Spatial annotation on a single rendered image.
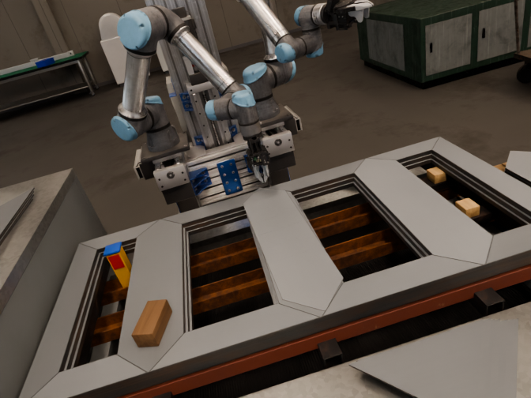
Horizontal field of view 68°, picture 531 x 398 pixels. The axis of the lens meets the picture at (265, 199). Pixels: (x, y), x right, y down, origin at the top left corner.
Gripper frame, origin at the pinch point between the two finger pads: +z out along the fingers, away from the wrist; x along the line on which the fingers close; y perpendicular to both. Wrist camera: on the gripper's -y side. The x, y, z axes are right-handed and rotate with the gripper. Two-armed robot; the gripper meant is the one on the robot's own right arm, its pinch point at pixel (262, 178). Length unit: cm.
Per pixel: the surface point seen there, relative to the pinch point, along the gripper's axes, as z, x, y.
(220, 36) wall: 58, 60, -961
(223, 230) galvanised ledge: 25.7, -22.2, -12.7
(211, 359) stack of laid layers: 10, -29, 69
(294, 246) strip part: 7.0, 1.3, 38.3
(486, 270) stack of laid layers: 9, 45, 69
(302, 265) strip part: 7.0, 1.1, 48.2
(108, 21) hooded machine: -43, -178, -865
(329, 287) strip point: 7, 6, 60
